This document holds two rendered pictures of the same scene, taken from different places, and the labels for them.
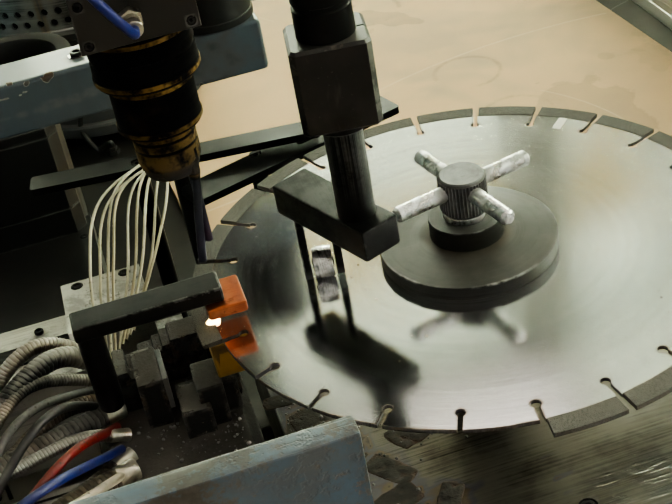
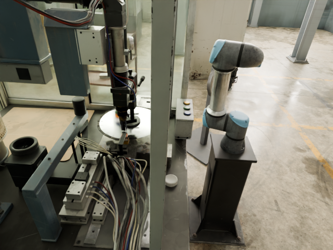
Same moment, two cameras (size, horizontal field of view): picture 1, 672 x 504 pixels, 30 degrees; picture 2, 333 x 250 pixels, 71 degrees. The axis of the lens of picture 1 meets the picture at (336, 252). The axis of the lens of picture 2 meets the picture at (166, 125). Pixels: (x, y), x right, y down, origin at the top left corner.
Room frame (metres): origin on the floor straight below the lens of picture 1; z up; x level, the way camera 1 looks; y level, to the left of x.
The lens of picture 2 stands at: (0.23, 0.94, 1.65)
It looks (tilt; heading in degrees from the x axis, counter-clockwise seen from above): 33 degrees down; 281
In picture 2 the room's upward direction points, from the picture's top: 3 degrees clockwise
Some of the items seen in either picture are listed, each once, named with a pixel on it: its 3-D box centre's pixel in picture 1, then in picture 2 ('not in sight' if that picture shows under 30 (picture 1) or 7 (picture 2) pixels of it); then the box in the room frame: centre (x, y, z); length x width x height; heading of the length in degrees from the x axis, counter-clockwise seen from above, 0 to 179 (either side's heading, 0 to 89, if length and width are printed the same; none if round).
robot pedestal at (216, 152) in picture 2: not in sight; (221, 187); (0.05, -0.29, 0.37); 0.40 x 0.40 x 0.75; 10
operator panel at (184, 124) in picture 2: not in sight; (183, 117); (0.39, -0.41, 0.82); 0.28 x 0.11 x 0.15; 100
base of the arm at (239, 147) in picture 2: not in sight; (234, 140); (0.05, -0.29, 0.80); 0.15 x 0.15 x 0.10
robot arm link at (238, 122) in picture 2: not in sight; (236, 123); (0.05, -0.29, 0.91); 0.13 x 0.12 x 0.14; 172
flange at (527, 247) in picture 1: (467, 229); (130, 119); (0.64, -0.08, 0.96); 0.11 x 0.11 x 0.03
